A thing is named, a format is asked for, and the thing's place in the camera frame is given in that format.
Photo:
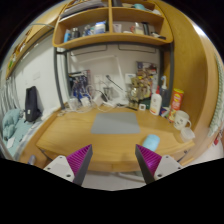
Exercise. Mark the light blue computer mouse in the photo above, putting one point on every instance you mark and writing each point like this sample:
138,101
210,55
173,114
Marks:
151,142

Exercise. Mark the wooden desk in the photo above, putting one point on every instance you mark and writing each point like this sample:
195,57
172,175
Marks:
111,152

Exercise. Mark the small white cube clock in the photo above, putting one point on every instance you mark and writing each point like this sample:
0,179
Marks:
142,107

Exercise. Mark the black backpack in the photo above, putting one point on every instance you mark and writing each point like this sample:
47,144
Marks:
32,112

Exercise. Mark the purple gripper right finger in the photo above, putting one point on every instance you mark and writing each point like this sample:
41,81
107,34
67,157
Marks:
148,162

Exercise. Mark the brown robot figure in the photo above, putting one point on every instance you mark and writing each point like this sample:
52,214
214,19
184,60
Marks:
140,90

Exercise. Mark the blue spray bottle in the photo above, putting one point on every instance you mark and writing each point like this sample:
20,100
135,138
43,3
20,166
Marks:
164,92

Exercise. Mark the clear plastic cup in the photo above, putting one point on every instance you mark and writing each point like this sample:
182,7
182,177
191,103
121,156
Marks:
187,134

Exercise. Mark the red yellow chips can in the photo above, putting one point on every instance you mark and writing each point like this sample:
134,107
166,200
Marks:
176,103

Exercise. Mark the teal bedding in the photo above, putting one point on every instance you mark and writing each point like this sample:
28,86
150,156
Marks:
16,131

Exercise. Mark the white mug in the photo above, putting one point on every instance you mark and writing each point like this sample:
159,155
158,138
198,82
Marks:
181,120

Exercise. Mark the wooden wall shelf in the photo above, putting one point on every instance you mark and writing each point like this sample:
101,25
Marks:
105,21

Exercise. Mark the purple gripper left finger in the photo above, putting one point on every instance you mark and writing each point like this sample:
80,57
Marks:
79,162

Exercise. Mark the grey mouse pad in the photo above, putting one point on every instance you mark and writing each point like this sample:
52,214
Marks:
115,123

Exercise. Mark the white lotion bottle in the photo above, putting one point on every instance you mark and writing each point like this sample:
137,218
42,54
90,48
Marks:
156,102

